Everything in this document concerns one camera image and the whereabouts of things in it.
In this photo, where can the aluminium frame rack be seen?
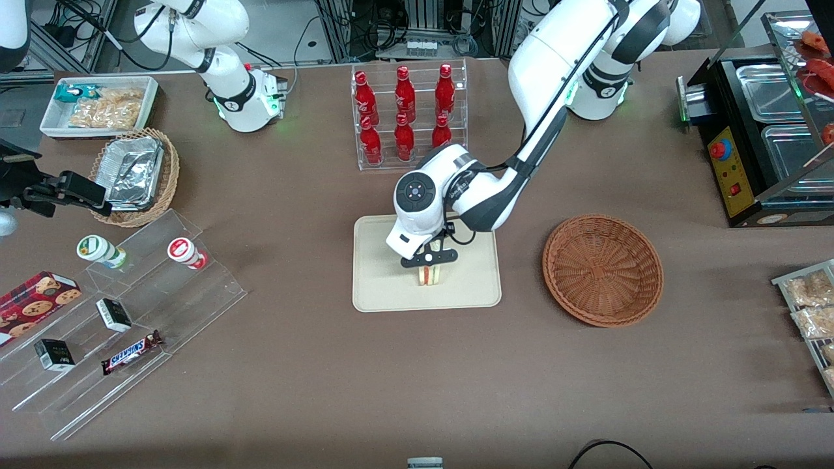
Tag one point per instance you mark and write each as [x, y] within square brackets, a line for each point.
[417, 19]

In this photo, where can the small black box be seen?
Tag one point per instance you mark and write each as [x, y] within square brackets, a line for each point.
[55, 355]
[114, 315]

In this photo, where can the aluminium foil container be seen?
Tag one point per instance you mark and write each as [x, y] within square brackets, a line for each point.
[133, 172]

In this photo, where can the triangular sandwich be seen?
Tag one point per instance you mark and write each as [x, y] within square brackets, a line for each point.
[432, 276]

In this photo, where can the red lidded yogurt cup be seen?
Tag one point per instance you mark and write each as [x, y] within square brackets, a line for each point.
[184, 251]

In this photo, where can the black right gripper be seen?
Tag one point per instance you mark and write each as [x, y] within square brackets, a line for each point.
[18, 174]

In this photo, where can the teal snack packet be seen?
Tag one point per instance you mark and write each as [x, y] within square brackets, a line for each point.
[73, 92]

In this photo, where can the small grey device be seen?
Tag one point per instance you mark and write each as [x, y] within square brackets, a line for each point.
[425, 463]

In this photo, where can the steel warmer pan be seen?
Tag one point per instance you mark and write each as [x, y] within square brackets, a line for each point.
[791, 159]
[772, 91]

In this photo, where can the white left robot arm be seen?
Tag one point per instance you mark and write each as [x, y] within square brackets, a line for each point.
[547, 71]

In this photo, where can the white rectangular plastic bin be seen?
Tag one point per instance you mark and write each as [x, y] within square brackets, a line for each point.
[52, 124]

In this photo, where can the beige rectangular tray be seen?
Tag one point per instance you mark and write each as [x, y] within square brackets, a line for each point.
[378, 280]

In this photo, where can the black food warmer appliance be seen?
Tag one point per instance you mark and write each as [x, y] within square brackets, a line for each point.
[723, 189]

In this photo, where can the green lidded yogurt cup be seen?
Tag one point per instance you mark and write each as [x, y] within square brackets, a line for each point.
[98, 249]

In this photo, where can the clear bag of pastry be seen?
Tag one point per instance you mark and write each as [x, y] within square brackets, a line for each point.
[811, 288]
[830, 376]
[816, 322]
[829, 353]

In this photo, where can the clear acrylic bottle rack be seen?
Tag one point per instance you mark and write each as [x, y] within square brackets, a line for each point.
[388, 166]

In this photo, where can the white power strip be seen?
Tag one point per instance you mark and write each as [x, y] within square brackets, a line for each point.
[421, 49]

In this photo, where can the red cookie box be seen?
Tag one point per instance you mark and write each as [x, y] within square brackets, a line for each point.
[36, 303]

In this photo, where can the red cola bottle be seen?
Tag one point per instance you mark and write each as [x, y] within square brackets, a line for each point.
[445, 91]
[442, 133]
[371, 143]
[404, 94]
[404, 140]
[365, 98]

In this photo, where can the light wicker basket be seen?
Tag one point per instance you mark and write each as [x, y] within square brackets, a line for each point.
[171, 163]

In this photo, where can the brown snickers bar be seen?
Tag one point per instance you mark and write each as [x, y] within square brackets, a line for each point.
[131, 352]

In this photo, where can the clear bag of chips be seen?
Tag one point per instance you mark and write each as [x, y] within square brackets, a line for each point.
[104, 114]
[122, 95]

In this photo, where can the red emergency stop button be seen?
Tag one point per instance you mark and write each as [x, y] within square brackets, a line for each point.
[720, 150]

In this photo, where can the grey snack display tray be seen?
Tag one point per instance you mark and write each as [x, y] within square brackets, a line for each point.
[782, 281]

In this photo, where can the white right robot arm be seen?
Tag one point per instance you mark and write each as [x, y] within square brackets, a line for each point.
[231, 98]

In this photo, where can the brown round wicker basket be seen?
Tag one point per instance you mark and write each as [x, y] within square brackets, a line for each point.
[603, 270]

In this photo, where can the clear acrylic tiered stand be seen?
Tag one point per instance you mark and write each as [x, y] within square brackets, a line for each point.
[195, 306]

